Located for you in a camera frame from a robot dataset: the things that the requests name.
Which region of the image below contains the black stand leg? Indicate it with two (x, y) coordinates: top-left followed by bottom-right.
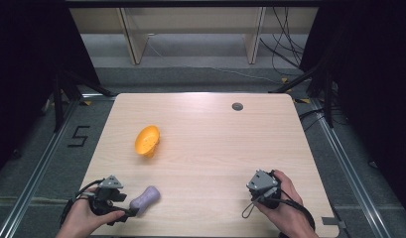
(269, 56), (336, 129)
(51, 67), (116, 133)

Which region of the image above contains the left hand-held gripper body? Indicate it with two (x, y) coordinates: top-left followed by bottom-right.
(88, 175), (128, 217)

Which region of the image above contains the purple soap bar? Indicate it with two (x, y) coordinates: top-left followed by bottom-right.
(129, 184), (162, 218)

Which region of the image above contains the person's left hand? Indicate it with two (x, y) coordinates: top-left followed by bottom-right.
(56, 186), (126, 238)

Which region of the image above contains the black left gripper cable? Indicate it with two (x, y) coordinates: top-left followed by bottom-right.
(59, 178), (106, 229)

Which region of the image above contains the person's right hand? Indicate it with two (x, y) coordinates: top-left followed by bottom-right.
(255, 170), (320, 238)

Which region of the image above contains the orange soap dish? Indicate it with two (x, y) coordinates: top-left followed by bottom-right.
(134, 124), (161, 159)

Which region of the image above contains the grey tape piece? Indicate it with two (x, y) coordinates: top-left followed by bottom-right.
(321, 216), (347, 230)

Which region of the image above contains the bundle of black floor cables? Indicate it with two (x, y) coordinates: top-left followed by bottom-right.
(259, 7), (308, 77)

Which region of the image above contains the light wooden furniture frame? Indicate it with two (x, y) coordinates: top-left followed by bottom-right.
(69, 7), (320, 65)

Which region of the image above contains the aluminium floor rail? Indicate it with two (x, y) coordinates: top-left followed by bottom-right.
(309, 98), (395, 238)
(0, 93), (117, 238)

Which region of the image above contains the grey loop cord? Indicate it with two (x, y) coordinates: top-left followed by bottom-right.
(241, 194), (268, 219)

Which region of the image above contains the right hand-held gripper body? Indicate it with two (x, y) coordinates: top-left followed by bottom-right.
(245, 169), (284, 210)

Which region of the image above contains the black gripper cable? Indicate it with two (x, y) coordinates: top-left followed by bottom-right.
(59, 178), (106, 229)
(271, 194), (317, 238)

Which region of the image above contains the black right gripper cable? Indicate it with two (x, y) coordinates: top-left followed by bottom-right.
(271, 194), (317, 238)

